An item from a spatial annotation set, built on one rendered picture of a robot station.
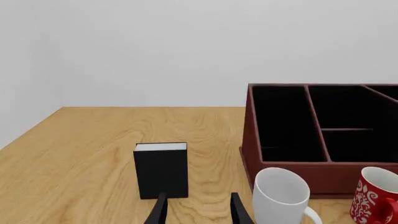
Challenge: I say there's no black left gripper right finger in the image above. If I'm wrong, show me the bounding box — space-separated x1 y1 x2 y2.
230 192 254 224

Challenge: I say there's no white mug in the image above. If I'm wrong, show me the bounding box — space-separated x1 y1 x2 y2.
252 167 323 224

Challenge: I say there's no red-brown desk caddy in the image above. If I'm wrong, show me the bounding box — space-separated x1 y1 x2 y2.
239 83 398 200

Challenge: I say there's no red patterned mug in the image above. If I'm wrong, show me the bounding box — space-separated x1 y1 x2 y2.
349 166 398 224

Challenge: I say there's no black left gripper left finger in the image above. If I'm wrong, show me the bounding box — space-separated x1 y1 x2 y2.
144 192 169 224

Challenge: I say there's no black book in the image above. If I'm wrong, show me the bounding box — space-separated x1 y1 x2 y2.
133 142 190 200

